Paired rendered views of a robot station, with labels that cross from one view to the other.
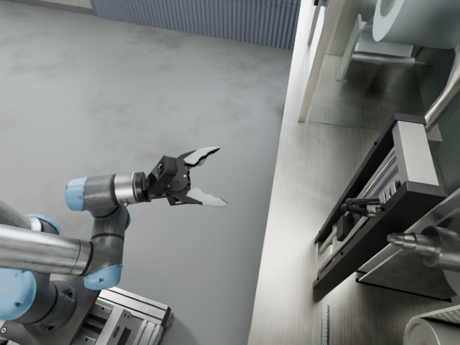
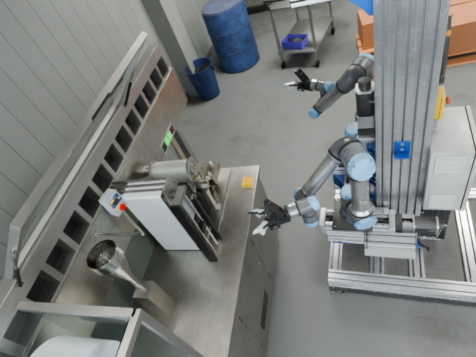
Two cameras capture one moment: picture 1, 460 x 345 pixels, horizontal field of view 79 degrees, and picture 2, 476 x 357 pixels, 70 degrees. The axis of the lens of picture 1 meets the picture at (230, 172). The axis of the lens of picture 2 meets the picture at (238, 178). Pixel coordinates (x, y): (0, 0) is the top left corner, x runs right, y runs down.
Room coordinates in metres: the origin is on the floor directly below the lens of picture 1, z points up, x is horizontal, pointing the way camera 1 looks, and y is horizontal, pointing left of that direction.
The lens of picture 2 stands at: (1.38, 0.33, 2.59)
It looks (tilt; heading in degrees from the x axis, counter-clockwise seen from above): 45 degrees down; 195
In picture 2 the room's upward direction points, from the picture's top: 25 degrees counter-clockwise
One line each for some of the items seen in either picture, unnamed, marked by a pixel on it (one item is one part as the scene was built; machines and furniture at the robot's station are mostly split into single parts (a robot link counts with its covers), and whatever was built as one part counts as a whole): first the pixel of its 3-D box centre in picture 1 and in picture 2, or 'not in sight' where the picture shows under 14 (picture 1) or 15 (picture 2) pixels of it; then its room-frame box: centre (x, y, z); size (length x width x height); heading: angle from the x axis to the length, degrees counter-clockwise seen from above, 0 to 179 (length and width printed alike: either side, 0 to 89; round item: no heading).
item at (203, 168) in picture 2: not in sight; (190, 175); (-0.30, -0.43, 1.00); 0.40 x 0.16 x 0.06; 78
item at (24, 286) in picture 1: (20, 291); (351, 197); (0.17, 0.55, 0.98); 0.13 x 0.12 x 0.14; 8
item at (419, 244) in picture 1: (408, 241); not in sight; (0.17, -0.29, 1.33); 0.06 x 0.03 x 0.03; 78
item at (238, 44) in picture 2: not in sight; (231, 34); (-3.54, -0.20, 0.46); 0.63 x 0.61 x 0.92; 73
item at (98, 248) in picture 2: not in sight; (105, 257); (0.59, -0.57, 1.50); 0.14 x 0.14 x 0.06
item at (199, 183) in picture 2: not in sight; (207, 193); (-0.05, -0.28, 1.05); 0.06 x 0.05 x 0.31; 78
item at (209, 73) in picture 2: not in sight; (205, 78); (-2.90, -0.67, 0.26); 0.44 x 0.40 x 0.51; 75
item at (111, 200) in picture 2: not in sight; (115, 202); (0.44, -0.46, 1.66); 0.07 x 0.07 x 0.10; 62
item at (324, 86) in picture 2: not in sight; (325, 86); (-0.58, 0.60, 1.21); 0.11 x 0.08 x 0.09; 47
